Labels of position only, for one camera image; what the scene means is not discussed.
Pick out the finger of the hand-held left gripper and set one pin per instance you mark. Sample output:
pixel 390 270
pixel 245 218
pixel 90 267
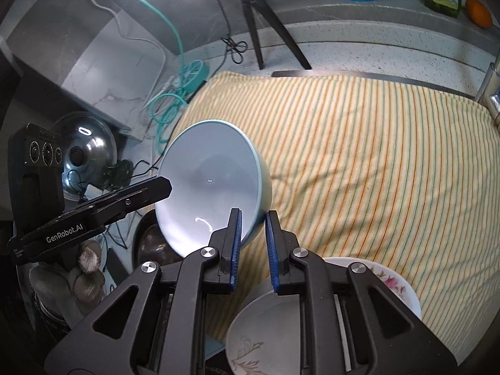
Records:
pixel 125 192
pixel 136 201

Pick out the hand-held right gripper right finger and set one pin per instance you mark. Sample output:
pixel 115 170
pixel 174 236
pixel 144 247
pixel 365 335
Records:
pixel 271 252

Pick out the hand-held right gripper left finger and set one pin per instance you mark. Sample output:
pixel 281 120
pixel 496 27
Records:
pixel 235 250

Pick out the large stainless steel bowl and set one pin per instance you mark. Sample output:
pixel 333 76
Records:
pixel 152 242

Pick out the leaf print white plate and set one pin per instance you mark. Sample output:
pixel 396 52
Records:
pixel 258 320

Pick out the green ceramic bowl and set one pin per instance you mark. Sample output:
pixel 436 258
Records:
pixel 203 179

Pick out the pink floral white plate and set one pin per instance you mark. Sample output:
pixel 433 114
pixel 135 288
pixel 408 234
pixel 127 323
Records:
pixel 394 283

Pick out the person's left hand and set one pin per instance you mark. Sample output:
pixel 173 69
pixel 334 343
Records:
pixel 89 261

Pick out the black clip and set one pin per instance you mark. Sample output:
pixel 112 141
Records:
pixel 117 171

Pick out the steel pot lid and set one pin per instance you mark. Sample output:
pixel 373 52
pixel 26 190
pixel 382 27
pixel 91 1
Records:
pixel 84 144

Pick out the yellow striped cloth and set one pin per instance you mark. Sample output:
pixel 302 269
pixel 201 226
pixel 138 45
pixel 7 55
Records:
pixel 351 164

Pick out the black tripod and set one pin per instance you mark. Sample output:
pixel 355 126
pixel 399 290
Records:
pixel 254 19

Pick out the chrome faucet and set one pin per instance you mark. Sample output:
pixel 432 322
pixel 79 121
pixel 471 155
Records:
pixel 490 90

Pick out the orange fruit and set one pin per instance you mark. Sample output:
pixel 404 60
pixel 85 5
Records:
pixel 479 12

